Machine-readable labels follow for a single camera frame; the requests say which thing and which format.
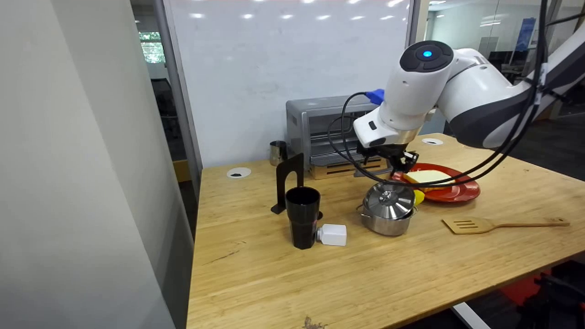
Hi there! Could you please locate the toaster oven door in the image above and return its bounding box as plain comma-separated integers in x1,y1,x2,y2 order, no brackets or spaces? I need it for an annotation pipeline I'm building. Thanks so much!
304,110,390,167

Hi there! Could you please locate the silver toaster oven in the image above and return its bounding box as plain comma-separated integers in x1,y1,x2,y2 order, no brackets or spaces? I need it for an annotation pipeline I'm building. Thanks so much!
286,96,394,169

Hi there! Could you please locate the slice of bread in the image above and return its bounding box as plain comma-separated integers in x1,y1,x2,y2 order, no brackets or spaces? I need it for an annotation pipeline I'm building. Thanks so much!
403,170,457,193

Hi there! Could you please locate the steel pot lid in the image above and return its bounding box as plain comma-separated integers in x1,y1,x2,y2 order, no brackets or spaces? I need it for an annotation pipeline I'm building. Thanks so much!
363,182,416,220

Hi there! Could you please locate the steel pot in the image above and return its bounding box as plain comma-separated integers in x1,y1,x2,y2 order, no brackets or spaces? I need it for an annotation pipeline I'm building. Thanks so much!
356,203,419,237

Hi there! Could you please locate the red plate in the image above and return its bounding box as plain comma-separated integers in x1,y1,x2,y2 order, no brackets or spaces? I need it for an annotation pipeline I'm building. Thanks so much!
391,163,481,203

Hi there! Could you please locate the small white bottle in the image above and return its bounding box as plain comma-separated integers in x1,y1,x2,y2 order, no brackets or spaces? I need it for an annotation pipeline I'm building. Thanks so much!
316,223,348,247

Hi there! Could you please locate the black metal bookend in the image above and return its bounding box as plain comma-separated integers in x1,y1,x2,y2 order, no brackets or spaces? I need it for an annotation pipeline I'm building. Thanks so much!
271,153,323,221

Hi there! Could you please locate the black plastic cup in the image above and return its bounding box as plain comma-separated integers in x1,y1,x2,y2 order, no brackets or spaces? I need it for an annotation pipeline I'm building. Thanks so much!
285,186,321,250

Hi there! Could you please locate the small metal cup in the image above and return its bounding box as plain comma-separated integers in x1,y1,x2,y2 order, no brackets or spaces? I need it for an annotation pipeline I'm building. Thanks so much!
269,140,289,166

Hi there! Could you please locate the wooden slotted spatula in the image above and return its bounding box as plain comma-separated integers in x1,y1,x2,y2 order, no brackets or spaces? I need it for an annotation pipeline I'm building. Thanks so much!
442,216,571,235

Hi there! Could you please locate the whiteboard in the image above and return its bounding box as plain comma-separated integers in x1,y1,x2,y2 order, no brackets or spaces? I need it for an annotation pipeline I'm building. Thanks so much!
162,0,415,169

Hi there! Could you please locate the blue poster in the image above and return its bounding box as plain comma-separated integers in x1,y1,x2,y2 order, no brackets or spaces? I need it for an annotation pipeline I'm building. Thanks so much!
516,17,537,52

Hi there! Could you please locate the window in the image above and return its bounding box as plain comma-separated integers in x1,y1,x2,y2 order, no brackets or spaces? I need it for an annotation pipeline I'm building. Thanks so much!
139,31,165,64

